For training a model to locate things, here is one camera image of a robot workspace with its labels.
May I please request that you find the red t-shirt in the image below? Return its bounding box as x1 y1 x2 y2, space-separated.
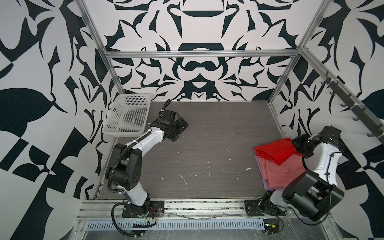
254 138 303 166

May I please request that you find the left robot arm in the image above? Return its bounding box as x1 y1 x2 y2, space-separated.
105 110 189 207

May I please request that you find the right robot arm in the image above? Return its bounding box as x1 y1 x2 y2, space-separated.
260 126 344 226

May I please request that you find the folded pink t-shirt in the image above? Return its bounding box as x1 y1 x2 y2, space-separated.
257 154 307 191

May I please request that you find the white plastic basket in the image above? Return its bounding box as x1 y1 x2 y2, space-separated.
102 93 153 138

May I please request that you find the folded lavender t-shirt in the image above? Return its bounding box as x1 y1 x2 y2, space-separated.
255 156 270 191

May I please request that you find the small green-lit circuit board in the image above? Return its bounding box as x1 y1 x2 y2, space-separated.
264 218 284 235

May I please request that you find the black corrugated cable conduit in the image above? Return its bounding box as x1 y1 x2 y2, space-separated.
107 98 172 238

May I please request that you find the wall hook rail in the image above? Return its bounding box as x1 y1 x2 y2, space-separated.
322 71 384 145

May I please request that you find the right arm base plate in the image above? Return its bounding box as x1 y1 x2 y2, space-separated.
244 199 286 217

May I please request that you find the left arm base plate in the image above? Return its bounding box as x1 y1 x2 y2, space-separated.
122 201 165 218

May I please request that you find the aluminium frame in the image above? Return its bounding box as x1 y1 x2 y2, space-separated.
74 0 384 145

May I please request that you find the white slotted cable duct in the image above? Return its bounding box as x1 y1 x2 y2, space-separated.
85 218 266 231

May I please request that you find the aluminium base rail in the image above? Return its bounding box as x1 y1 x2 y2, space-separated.
76 197 332 221

